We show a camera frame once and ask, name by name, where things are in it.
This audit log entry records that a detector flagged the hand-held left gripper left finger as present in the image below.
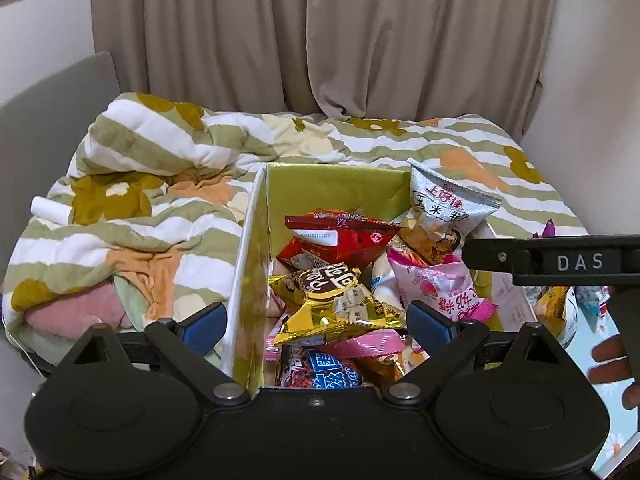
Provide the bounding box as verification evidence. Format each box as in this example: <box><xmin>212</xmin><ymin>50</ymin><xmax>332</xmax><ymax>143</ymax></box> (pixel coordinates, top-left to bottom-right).
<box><xmin>60</xmin><ymin>302</ymin><xmax>251</xmax><ymax>405</ymax></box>

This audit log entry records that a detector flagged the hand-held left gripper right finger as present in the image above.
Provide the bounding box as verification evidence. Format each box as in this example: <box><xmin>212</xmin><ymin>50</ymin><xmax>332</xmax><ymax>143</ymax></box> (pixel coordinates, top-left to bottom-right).
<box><xmin>382</xmin><ymin>302</ymin><xmax>578</xmax><ymax>405</ymax></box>

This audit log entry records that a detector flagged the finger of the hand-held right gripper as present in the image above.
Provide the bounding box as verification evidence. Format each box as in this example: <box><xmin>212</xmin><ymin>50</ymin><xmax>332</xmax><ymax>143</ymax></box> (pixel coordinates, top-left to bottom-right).
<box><xmin>465</xmin><ymin>236</ymin><xmax>516</xmax><ymax>274</ymax></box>

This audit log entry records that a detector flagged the orange snack packet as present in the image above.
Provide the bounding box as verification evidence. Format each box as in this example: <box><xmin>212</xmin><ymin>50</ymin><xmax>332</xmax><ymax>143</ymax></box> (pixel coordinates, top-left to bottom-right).
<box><xmin>357</xmin><ymin>350</ymin><xmax>431</xmax><ymax>391</ymax></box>

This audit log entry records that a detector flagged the white snack packet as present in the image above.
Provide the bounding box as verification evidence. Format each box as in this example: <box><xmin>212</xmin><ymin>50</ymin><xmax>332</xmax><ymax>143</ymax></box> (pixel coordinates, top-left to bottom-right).
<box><xmin>371</xmin><ymin>252</ymin><xmax>407</xmax><ymax>311</ymax></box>

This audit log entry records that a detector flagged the silver snack packet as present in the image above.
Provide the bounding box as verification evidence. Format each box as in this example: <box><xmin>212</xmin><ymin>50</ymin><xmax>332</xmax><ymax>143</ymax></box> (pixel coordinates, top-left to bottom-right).
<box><xmin>398</xmin><ymin>157</ymin><xmax>502</xmax><ymax>267</ymax></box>

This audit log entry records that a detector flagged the pink striped snack packet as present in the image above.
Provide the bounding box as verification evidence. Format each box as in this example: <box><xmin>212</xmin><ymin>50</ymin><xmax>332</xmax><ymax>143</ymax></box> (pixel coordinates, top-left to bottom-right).
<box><xmin>264</xmin><ymin>332</ymin><xmax>408</xmax><ymax>362</ymax></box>

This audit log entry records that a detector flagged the gold snack packet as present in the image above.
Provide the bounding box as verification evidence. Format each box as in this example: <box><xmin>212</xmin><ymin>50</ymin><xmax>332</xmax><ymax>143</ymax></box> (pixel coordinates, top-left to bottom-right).
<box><xmin>266</xmin><ymin>262</ymin><xmax>408</xmax><ymax>347</ymax></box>

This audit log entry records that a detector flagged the blue label chocolate snack packet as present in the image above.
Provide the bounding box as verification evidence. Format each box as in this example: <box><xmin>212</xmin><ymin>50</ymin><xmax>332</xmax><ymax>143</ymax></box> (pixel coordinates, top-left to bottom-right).
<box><xmin>274</xmin><ymin>344</ymin><xmax>366</xmax><ymax>391</ymax></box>

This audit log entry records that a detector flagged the red snack packet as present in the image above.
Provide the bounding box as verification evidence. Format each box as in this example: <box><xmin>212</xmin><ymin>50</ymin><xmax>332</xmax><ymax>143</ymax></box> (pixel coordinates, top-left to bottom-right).
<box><xmin>276</xmin><ymin>210</ymin><xmax>401</xmax><ymax>275</ymax></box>

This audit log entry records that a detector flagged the gold cardboard box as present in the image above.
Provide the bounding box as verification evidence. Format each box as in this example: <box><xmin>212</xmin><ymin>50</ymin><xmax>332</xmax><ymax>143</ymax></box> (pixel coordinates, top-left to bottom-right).
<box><xmin>220</xmin><ymin>161</ymin><xmax>540</xmax><ymax>392</ymax></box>

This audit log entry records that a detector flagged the person's right hand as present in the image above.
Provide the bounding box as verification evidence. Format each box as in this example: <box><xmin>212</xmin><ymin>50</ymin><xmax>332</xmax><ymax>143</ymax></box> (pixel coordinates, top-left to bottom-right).
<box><xmin>587</xmin><ymin>334</ymin><xmax>640</xmax><ymax>410</ymax></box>

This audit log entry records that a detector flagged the yellow snack packet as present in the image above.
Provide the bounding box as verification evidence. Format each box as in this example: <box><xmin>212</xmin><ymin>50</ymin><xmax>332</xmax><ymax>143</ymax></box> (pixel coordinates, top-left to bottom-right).
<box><xmin>536</xmin><ymin>286</ymin><xmax>570</xmax><ymax>338</ymax></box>

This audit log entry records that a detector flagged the blue white wafer packet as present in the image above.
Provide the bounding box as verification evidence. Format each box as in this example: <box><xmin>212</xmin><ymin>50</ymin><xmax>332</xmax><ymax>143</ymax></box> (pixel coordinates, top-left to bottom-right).
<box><xmin>574</xmin><ymin>286</ymin><xmax>603</xmax><ymax>333</ymax></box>

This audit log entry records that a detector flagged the pink cloth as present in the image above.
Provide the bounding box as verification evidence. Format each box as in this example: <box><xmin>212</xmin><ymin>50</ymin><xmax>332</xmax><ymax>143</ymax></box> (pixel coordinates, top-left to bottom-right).
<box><xmin>25</xmin><ymin>280</ymin><xmax>132</xmax><ymax>340</ymax></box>

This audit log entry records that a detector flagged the white paper roll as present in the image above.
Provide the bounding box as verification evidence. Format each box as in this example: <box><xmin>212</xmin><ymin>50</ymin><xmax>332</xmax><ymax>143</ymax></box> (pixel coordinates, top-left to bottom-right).
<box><xmin>31</xmin><ymin>196</ymin><xmax>69</xmax><ymax>224</ymax></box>

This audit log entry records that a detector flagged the striped floral blanket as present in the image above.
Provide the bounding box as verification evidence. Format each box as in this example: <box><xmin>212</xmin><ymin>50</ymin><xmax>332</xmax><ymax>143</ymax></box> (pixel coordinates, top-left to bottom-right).
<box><xmin>2</xmin><ymin>92</ymin><xmax>591</xmax><ymax>361</ymax></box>

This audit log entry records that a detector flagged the grey headboard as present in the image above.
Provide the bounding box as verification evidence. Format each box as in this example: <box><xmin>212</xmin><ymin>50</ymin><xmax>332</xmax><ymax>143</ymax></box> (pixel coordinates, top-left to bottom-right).
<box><xmin>0</xmin><ymin>50</ymin><xmax>118</xmax><ymax>301</ymax></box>

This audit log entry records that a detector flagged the beige curtain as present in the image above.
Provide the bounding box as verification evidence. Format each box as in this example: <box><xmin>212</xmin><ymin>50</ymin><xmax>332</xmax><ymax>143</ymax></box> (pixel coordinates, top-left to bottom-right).
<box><xmin>90</xmin><ymin>0</ymin><xmax>562</xmax><ymax>122</ymax></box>

